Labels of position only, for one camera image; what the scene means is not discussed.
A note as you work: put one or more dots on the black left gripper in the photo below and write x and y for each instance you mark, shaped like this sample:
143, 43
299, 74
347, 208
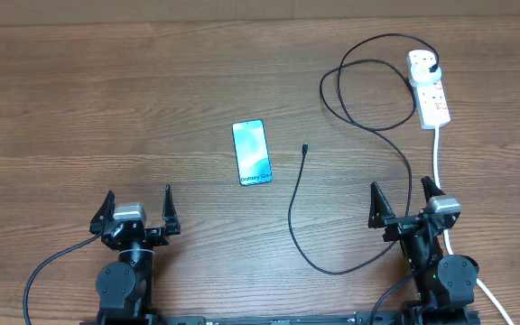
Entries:
159, 237

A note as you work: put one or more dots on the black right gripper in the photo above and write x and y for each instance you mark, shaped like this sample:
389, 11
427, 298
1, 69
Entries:
381, 217

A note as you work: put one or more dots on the Samsung Galaxy smartphone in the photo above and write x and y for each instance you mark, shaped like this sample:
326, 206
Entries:
253, 161

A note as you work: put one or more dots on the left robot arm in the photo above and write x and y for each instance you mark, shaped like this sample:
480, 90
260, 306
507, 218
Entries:
125, 287

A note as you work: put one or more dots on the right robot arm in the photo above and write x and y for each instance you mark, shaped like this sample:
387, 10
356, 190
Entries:
444, 283

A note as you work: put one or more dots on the white power strip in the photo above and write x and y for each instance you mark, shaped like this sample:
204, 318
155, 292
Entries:
431, 102

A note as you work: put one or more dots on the white USB wall charger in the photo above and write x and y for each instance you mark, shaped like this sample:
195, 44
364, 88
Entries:
421, 76

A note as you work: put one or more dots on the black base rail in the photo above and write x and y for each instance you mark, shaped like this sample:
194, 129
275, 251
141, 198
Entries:
358, 318

